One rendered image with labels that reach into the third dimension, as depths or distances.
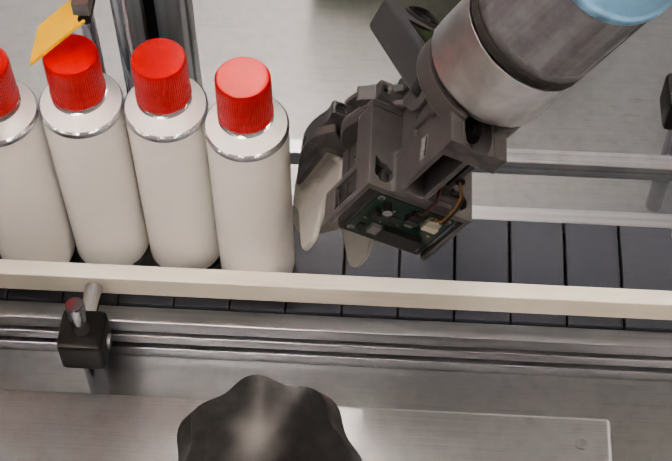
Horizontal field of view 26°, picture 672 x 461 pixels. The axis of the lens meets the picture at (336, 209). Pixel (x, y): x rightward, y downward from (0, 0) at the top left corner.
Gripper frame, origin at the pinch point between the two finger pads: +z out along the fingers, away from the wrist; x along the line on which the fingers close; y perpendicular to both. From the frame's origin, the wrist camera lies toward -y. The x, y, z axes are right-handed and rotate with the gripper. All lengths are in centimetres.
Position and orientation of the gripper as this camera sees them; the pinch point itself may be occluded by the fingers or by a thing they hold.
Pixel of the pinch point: (312, 211)
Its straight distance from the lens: 97.3
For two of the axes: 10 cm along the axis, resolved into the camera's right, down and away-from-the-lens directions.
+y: -0.5, 8.2, -5.6
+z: -4.9, 4.7, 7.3
